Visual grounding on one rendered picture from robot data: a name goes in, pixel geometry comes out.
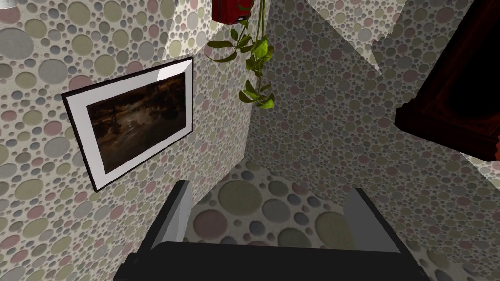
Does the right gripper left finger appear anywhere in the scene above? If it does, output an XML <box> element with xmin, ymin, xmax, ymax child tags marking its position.
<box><xmin>139</xmin><ymin>180</ymin><xmax>193</xmax><ymax>254</ymax></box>

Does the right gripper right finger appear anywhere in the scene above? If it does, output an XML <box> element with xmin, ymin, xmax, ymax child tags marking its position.
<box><xmin>343</xmin><ymin>188</ymin><xmax>413</xmax><ymax>254</ymax></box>

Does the framed dark picture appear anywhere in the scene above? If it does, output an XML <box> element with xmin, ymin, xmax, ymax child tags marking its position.
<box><xmin>62</xmin><ymin>57</ymin><xmax>194</xmax><ymax>193</ymax></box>

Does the dark wooden cabinet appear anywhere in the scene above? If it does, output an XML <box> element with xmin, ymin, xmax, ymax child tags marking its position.
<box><xmin>394</xmin><ymin>0</ymin><xmax>500</xmax><ymax>161</ymax></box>

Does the hanging plant in red pot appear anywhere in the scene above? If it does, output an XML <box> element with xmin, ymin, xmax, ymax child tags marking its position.
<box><xmin>206</xmin><ymin>0</ymin><xmax>276</xmax><ymax>110</ymax></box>

